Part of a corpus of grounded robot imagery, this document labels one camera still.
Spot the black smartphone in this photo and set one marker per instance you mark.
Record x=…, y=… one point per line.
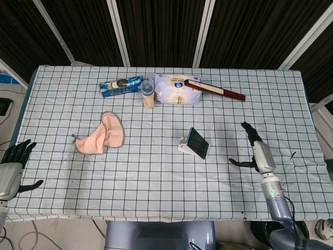
x=199, y=144

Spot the grey and white shoe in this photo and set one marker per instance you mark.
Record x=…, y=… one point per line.
x=325, y=229

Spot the white partition frame post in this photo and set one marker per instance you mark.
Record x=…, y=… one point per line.
x=118, y=31
x=308, y=41
x=204, y=31
x=55, y=32

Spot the black and silver right hand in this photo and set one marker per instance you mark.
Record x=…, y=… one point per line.
x=264, y=157

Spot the black and silver left hand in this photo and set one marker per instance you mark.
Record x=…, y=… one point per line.
x=9, y=179

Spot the long dark red box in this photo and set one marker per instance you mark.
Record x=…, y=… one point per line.
x=221, y=91

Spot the pink cloth with grey trim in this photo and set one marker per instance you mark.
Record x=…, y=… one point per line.
x=109, y=132

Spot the blue cookie box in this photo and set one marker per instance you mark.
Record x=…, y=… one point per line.
x=117, y=89

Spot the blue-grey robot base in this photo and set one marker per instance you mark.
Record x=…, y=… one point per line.
x=158, y=237

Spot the blue checkered tablecloth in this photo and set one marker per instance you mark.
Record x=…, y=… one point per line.
x=156, y=182

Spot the purple snack bag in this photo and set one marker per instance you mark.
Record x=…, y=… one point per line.
x=177, y=96

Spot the black device with screen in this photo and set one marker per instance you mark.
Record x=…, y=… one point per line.
x=4, y=106

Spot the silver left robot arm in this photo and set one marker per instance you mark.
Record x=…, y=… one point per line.
x=2, y=213

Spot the white plastic phone stand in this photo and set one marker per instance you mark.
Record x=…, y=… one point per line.
x=183, y=147

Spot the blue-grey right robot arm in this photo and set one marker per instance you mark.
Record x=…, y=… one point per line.
x=278, y=205

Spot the black bag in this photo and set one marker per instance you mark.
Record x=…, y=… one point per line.
x=262, y=231

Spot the small beige bottle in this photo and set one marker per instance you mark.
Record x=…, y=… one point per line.
x=148, y=96

